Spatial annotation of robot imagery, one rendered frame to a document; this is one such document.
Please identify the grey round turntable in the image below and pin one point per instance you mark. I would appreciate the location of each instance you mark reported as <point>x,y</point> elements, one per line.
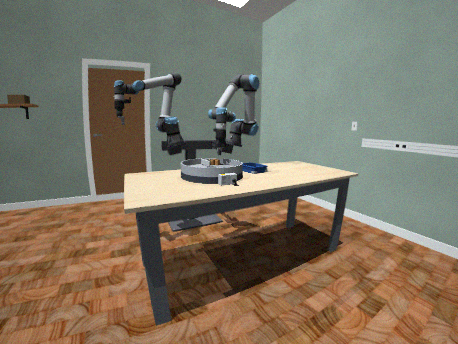
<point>200,171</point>

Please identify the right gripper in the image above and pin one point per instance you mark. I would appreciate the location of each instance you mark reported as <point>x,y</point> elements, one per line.
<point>119,105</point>

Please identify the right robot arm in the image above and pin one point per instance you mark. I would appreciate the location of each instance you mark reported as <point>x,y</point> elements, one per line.
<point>170,123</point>

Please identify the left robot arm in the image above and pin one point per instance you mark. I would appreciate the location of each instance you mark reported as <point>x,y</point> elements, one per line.
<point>249,83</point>

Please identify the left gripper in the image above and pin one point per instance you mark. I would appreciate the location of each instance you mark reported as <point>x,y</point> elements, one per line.
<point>220,136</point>

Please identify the blue open-top crate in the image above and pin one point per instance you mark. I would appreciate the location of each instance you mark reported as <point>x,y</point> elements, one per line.
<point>248,167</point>

